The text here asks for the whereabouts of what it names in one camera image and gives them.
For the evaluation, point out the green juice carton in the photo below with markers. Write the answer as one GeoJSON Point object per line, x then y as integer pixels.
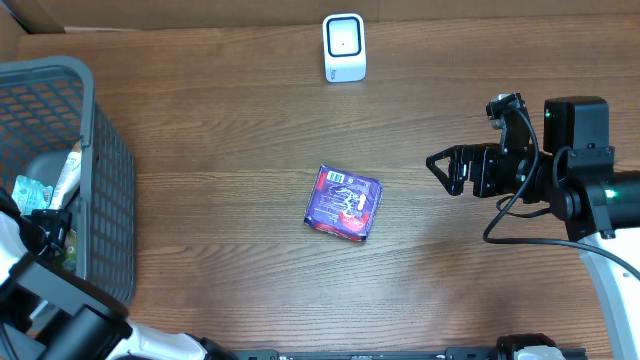
{"type": "Point", "coordinates": [69, 260]}

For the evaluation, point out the teal snack packet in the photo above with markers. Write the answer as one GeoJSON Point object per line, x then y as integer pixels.
{"type": "Point", "coordinates": [30, 195]}

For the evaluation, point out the white tube gold cap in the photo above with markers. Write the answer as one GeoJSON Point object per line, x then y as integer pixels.
{"type": "Point", "coordinates": [68, 180]}

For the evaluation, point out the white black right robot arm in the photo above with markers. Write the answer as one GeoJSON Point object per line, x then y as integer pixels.
{"type": "Point", "coordinates": [570, 169]}

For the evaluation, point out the grey plastic basket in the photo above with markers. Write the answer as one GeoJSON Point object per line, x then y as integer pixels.
{"type": "Point", "coordinates": [48, 106]}

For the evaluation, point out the purple pad package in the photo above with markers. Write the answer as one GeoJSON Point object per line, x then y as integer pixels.
{"type": "Point", "coordinates": [343, 204]}

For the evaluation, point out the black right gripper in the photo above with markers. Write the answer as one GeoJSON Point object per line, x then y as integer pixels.
{"type": "Point", "coordinates": [483, 156]}

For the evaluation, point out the white barcode scanner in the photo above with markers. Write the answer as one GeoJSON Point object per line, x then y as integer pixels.
{"type": "Point", "coordinates": [344, 48]}

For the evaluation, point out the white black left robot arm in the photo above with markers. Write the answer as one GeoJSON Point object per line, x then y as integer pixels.
{"type": "Point", "coordinates": [51, 314]}

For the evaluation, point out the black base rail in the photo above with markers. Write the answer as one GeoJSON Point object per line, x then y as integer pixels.
{"type": "Point", "coordinates": [451, 353]}

